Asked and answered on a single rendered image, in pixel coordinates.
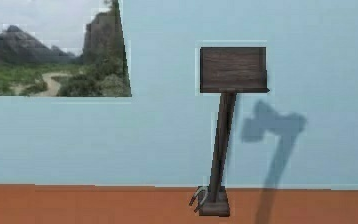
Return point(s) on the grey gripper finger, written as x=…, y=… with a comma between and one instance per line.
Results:
x=195, y=194
x=203, y=201

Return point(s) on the dark brown wooden floor lamp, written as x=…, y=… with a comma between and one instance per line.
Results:
x=232, y=68

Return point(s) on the window with mountain landscape view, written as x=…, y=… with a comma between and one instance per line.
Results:
x=53, y=50

